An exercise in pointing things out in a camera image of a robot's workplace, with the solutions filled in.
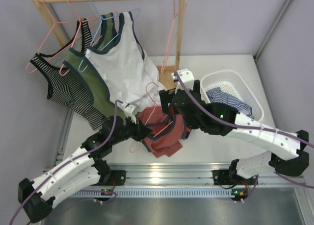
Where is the red tank top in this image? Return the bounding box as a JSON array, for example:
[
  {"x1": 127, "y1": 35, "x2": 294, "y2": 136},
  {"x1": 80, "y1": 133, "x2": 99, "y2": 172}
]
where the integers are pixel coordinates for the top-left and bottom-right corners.
[{"x1": 137, "y1": 106, "x2": 191, "y2": 158}]

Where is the pink hanger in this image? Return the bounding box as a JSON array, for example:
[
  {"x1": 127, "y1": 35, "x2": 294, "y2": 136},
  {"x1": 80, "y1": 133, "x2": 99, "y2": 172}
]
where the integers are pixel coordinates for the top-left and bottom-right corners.
[
  {"x1": 59, "y1": 0, "x2": 119, "y2": 76},
  {"x1": 160, "y1": 0, "x2": 186, "y2": 74},
  {"x1": 25, "y1": 0, "x2": 99, "y2": 74},
  {"x1": 129, "y1": 82, "x2": 160, "y2": 153}
]

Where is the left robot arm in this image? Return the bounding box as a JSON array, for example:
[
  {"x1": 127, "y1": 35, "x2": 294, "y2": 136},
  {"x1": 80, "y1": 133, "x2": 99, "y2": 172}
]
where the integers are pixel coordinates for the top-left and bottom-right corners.
[{"x1": 18, "y1": 116, "x2": 152, "y2": 223}]

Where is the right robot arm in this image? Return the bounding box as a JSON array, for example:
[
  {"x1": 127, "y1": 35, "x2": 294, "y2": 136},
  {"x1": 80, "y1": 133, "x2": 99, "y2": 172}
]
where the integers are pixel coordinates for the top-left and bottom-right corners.
[{"x1": 159, "y1": 80, "x2": 310, "y2": 184}]

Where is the black white striped tank top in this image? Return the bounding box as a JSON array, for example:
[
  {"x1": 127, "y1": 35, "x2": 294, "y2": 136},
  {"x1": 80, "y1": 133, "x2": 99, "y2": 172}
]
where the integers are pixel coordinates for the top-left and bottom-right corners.
[{"x1": 30, "y1": 23, "x2": 99, "y2": 130}]

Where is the green tank top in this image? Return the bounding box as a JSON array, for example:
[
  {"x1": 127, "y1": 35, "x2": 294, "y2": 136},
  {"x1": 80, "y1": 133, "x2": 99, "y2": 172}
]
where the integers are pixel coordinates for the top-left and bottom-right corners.
[{"x1": 63, "y1": 13, "x2": 117, "y2": 129}]

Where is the blue striped garment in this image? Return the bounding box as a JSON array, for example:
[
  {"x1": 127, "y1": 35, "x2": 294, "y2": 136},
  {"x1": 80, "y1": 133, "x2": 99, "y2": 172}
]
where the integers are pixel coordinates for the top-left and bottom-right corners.
[{"x1": 206, "y1": 87, "x2": 254, "y2": 119}]

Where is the white plastic laundry basket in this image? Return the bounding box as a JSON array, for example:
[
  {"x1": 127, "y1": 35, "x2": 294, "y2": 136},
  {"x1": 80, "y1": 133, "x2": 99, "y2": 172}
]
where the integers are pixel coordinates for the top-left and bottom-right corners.
[{"x1": 200, "y1": 70, "x2": 264, "y2": 122}]

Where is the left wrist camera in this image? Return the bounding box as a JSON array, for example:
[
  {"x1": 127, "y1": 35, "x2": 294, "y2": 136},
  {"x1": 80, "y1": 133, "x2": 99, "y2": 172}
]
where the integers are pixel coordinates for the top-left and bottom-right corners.
[{"x1": 122, "y1": 102, "x2": 137, "y2": 124}]

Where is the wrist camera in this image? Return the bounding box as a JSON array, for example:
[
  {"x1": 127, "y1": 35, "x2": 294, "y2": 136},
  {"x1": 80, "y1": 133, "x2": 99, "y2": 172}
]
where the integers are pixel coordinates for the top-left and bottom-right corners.
[
  {"x1": 171, "y1": 68, "x2": 194, "y2": 92},
  {"x1": 122, "y1": 102, "x2": 137, "y2": 124}
]

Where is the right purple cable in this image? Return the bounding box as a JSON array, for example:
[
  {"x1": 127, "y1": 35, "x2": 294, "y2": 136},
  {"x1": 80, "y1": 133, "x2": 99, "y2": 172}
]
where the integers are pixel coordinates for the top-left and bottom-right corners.
[{"x1": 174, "y1": 72, "x2": 314, "y2": 203}]

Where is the purple cable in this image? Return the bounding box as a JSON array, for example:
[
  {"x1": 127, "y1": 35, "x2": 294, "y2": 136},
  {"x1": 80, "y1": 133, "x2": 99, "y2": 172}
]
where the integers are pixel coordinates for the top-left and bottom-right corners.
[
  {"x1": 174, "y1": 72, "x2": 314, "y2": 203},
  {"x1": 9, "y1": 100, "x2": 125, "y2": 225}
]

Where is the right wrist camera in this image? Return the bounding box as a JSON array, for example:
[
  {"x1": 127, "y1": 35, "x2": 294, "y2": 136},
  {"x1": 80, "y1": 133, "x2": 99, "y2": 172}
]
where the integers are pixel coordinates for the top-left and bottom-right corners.
[{"x1": 171, "y1": 68, "x2": 194, "y2": 92}]

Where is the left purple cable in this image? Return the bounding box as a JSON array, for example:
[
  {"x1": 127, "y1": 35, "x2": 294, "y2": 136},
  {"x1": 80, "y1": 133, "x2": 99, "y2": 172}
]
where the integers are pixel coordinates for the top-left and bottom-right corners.
[{"x1": 9, "y1": 100, "x2": 125, "y2": 225}]

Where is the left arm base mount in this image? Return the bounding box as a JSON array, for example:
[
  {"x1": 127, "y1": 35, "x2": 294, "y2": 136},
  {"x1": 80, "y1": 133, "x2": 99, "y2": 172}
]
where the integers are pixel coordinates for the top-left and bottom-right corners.
[{"x1": 97, "y1": 161, "x2": 126, "y2": 186}]

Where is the slotted cable duct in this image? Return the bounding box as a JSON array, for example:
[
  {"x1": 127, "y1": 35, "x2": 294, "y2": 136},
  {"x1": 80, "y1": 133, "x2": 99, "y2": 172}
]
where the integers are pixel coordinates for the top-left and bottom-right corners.
[{"x1": 72, "y1": 187, "x2": 247, "y2": 199}]

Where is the aluminium mounting rail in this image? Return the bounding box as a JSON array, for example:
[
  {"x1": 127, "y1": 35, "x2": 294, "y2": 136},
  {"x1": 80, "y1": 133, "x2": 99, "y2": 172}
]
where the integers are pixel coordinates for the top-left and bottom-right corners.
[{"x1": 44, "y1": 162, "x2": 306, "y2": 186}]

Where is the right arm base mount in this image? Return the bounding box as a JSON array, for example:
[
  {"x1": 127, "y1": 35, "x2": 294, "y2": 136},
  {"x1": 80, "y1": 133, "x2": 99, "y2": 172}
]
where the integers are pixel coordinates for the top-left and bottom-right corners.
[{"x1": 212, "y1": 159, "x2": 258, "y2": 189}]

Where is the blue wire hanger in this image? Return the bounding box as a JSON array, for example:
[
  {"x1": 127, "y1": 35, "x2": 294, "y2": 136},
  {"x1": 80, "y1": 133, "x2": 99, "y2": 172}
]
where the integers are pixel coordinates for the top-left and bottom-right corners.
[{"x1": 78, "y1": 0, "x2": 140, "y2": 72}]

